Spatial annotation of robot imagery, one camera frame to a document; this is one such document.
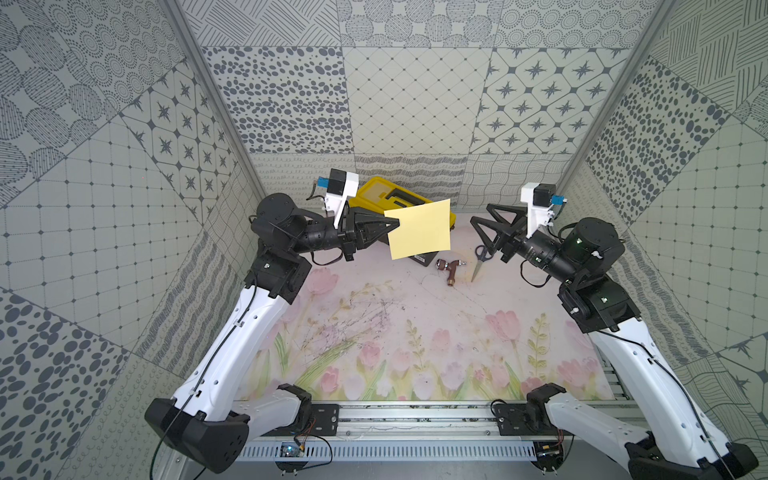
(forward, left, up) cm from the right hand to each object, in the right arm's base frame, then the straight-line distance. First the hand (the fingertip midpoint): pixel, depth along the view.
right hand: (477, 217), depth 60 cm
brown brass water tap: (+16, -2, -41) cm, 44 cm away
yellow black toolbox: (+37, +24, -26) cm, 51 cm away
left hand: (-7, +16, +7) cm, 19 cm away
